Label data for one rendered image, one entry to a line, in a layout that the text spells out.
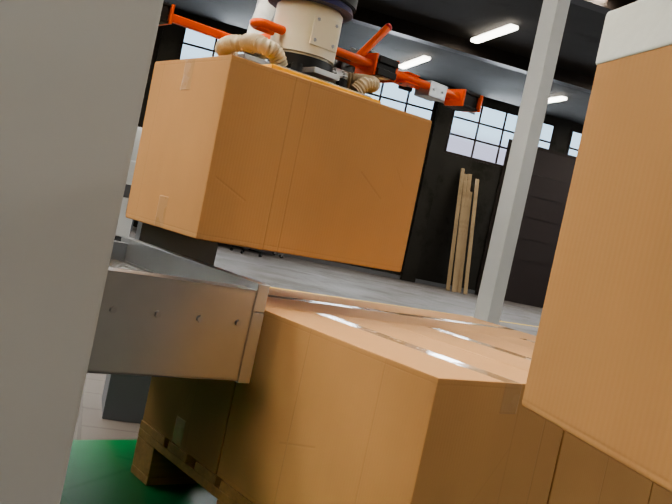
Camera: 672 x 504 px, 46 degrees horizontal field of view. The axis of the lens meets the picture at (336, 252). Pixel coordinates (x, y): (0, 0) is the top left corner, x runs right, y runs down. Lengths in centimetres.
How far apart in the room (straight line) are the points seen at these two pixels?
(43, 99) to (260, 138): 118
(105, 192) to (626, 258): 43
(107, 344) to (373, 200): 79
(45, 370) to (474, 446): 98
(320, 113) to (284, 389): 64
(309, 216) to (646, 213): 126
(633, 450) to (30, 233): 49
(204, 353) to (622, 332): 106
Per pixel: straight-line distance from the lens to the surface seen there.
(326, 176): 190
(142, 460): 223
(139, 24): 67
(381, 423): 148
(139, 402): 271
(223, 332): 163
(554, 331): 80
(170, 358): 159
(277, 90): 182
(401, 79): 227
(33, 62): 64
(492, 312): 521
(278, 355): 173
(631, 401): 69
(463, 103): 241
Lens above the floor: 76
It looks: 2 degrees down
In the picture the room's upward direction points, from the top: 12 degrees clockwise
